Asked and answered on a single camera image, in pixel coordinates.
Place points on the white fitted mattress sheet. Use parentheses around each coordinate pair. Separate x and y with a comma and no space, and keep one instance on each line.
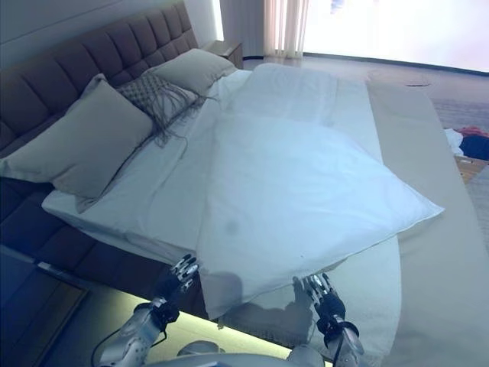
(153,199)

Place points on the sheer beige curtain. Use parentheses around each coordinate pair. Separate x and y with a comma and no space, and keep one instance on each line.
(286,26)

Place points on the small wooden nightstand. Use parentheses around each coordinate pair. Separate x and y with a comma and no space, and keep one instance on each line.
(229,51)

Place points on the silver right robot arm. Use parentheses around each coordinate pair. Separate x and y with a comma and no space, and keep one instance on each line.
(349,344)

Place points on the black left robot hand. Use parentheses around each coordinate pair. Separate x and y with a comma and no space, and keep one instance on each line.
(173,283)

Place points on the red garment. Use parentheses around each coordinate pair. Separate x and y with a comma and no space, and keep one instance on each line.
(473,131)

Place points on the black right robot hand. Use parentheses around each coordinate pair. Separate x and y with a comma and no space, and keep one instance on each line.
(328,302)

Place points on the large beige pillow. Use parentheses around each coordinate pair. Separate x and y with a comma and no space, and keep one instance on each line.
(88,141)
(195,69)

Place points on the white garment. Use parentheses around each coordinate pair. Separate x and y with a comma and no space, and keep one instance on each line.
(452,139)

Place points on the glowing under-bed light strip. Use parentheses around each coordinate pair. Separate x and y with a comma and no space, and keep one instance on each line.
(195,325)

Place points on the black garment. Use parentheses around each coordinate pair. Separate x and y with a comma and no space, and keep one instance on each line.
(475,147)

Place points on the white duvet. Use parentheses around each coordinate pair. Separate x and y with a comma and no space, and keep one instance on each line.
(298,183)

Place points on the grey tufted headboard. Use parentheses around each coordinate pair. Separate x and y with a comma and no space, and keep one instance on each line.
(76,65)

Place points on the beige bedspread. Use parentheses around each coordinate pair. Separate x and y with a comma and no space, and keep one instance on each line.
(439,267)

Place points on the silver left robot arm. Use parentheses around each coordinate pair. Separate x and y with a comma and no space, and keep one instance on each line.
(133,336)

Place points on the grey striped rug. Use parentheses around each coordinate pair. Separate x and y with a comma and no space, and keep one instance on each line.
(466,111)

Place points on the silver robot torso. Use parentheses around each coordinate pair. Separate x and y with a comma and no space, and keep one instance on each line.
(229,357)

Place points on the grey fringed macrame cushion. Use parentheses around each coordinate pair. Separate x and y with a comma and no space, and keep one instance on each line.
(149,91)

